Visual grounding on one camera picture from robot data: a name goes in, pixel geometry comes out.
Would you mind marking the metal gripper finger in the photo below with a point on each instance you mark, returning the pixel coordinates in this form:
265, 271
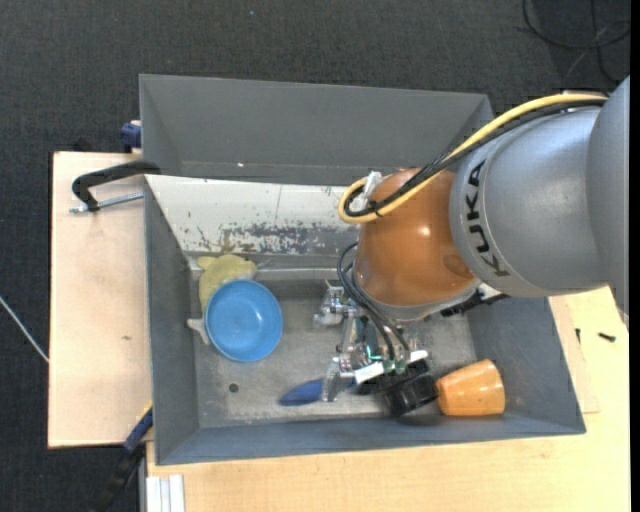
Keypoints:
334, 306
336, 376

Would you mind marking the dark blue oval thing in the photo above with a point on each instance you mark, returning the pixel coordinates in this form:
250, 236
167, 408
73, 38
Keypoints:
300, 394

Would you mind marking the black round cap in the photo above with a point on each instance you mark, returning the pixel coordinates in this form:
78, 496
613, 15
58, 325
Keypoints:
411, 396

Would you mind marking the blue bowl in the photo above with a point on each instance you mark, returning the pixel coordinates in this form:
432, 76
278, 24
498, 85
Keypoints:
244, 321

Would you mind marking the orange cup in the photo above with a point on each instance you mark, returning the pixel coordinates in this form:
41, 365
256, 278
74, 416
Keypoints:
472, 389

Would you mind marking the pale yellow soft toy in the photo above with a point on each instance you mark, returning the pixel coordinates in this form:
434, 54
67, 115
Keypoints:
220, 272

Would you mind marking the grey metal bin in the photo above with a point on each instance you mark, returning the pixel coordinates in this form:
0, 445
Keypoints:
300, 130

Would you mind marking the pale wood flat board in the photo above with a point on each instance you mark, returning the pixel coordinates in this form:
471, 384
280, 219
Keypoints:
97, 300

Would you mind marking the small black screw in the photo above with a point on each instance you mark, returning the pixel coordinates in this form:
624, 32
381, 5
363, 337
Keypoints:
608, 337

